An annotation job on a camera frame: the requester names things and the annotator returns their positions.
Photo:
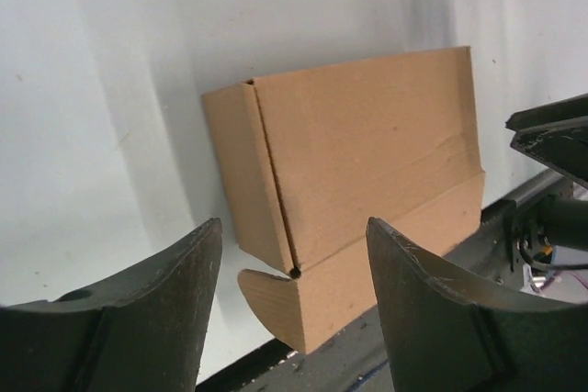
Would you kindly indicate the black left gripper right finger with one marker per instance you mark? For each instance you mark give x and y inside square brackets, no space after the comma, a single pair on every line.
[447,329]

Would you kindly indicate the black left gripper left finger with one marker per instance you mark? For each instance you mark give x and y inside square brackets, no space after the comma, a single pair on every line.
[141,329]

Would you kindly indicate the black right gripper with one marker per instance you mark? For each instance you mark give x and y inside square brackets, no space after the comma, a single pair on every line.
[554,135]

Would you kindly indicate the brown cardboard box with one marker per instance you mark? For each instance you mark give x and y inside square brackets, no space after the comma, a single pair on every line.
[308,157]

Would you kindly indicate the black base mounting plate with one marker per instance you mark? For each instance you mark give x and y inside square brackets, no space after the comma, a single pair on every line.
[355,358]

